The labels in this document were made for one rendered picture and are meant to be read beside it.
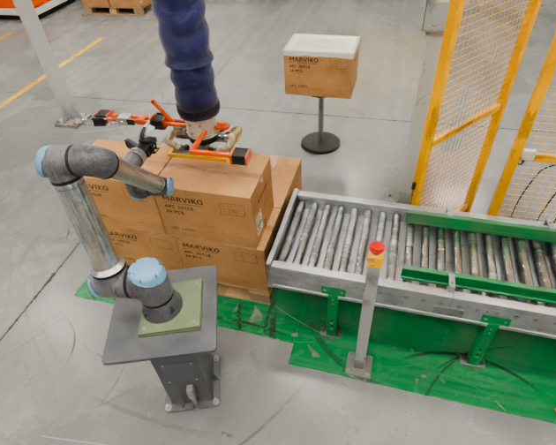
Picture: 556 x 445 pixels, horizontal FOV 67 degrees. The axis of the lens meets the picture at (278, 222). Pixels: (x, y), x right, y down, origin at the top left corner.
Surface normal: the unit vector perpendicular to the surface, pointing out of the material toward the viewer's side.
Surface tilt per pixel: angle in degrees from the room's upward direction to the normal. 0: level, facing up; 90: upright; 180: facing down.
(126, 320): 0
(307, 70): 90
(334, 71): 90
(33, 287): 0
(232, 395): 0
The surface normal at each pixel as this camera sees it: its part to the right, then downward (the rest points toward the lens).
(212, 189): -0.05, -0.73
